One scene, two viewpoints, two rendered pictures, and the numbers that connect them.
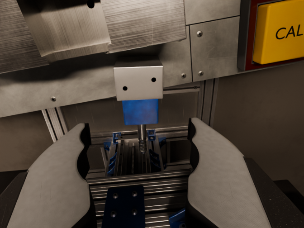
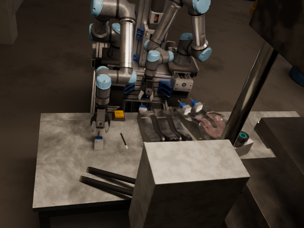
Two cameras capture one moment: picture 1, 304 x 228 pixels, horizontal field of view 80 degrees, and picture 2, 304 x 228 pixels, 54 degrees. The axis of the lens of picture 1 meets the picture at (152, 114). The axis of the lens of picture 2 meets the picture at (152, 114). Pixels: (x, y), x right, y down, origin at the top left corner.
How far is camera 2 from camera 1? 1.89 m
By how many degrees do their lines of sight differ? 26
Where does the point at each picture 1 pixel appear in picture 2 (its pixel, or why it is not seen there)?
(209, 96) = not seen: hidden behind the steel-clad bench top
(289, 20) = (120, 114)
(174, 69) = (135, 114)
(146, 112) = (141, 106)
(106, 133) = not seen: hidden behind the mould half
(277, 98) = (32, 142)
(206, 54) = (129, 115)
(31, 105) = not seen: hidden behind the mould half
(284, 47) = (119, 111)
